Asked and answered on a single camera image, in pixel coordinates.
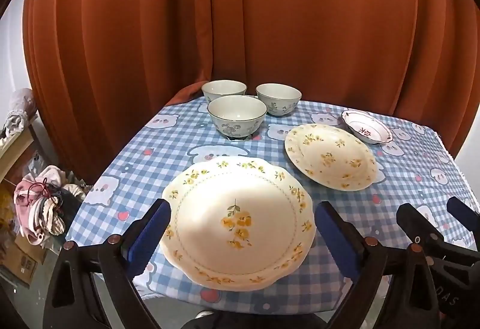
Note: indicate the pile of pink clothes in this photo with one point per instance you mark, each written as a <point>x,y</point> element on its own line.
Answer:
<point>35,209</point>

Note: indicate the grey cloth bundle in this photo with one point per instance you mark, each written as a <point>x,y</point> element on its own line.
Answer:
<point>20,104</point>

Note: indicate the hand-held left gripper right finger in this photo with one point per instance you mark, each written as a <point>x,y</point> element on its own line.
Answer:
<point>337,239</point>

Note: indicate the blue checked cartoon tablecloth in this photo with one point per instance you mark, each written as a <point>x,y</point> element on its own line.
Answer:
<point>168,149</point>

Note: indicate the rust orange curtain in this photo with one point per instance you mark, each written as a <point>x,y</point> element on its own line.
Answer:
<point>262,14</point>

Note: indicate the cardboard box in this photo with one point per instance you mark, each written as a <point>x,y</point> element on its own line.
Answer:
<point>20,261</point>

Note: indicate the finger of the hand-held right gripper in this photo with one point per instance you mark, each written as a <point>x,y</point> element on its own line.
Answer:
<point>412,224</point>
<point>463,214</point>

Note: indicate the wooden shelf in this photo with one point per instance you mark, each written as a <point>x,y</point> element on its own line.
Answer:
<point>15,149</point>

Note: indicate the cream plate yellow flowers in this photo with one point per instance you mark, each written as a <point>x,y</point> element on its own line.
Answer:
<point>240,201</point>
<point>330,160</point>

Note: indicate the white plate red floral pattern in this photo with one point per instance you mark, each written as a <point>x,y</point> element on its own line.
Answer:
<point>369,128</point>

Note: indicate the dark cloth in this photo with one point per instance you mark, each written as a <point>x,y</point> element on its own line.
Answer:
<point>69,209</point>

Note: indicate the white bowl blue floral print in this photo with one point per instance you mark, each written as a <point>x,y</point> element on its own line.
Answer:
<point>221,89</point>
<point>279,104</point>
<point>236,122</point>

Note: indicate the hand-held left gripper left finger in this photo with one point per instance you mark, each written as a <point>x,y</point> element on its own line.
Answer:
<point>146,239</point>

